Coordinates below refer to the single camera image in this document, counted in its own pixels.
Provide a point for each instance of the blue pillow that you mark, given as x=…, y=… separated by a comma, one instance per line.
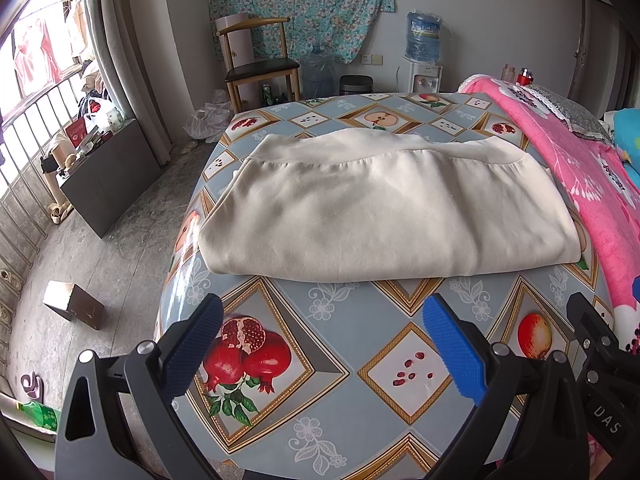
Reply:
x=627, y=135

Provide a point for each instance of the beige zip jacket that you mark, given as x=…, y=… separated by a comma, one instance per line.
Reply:
x=375, y=200

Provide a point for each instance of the cardboard box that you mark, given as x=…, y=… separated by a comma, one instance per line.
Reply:
x=75, y=305

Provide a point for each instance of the crumpled clear plastic bag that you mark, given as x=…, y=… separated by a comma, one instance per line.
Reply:
x=207, y=120

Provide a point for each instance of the purple slipper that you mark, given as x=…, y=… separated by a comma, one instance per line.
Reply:
x=32, y=387

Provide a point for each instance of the green plastic bottle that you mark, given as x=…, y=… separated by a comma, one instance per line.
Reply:
x=40, y=416

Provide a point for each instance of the window railing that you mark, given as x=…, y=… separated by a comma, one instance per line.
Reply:
x=30, y=170

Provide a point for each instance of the grey curtain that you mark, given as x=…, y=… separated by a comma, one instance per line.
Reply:
x=135, y=60

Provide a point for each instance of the blue water bottle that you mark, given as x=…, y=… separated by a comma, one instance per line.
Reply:
x=423, y=37

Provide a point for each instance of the wooden chair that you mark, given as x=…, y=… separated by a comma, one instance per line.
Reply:
x=260, y=67

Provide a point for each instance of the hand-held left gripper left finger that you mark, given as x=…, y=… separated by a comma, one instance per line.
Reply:
x=192, y=355

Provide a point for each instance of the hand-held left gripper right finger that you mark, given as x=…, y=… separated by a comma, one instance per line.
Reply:
x=455, y=355

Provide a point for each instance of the wall socket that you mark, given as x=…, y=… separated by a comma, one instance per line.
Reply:
x=371, y=59

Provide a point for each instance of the pink jar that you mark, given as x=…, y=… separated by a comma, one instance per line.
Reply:
x=508, y=73

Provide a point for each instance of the beige slippers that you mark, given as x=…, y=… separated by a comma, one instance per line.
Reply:
x=61, y=212

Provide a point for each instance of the dark cabinet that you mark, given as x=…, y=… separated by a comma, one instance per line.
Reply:
x=110, y=180

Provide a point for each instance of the white cylinder box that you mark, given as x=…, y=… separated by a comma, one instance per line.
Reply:
x=240, y=50

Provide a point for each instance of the white water dispenser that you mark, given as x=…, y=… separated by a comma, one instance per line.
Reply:
x=422, y=79

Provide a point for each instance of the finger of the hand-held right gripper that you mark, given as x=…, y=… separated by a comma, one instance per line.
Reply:
x=590, y=317

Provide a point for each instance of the green can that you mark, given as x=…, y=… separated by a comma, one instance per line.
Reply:
x=266, y=95

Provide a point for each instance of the pink hanging clothes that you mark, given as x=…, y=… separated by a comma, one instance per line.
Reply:
x=37, y=50

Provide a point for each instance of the red box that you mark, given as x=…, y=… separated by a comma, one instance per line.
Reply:
x=77, y=132

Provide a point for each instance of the black trash bin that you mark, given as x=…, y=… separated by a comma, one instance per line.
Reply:
x=356, y=85

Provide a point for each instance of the teal floral wall cloth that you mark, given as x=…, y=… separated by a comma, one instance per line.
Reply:
x=310, y=5

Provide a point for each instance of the grey lace-edged cushion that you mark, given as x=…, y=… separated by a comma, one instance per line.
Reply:
x=570, y=110

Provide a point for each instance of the fruit print tablecloth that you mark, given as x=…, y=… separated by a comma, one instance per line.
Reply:
x=350, y=320

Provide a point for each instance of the white plastic bag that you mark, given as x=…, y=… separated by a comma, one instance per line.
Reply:
x=97, y=112

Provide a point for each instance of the pink floral blanket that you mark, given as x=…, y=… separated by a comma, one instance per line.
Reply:
x=575, y=160

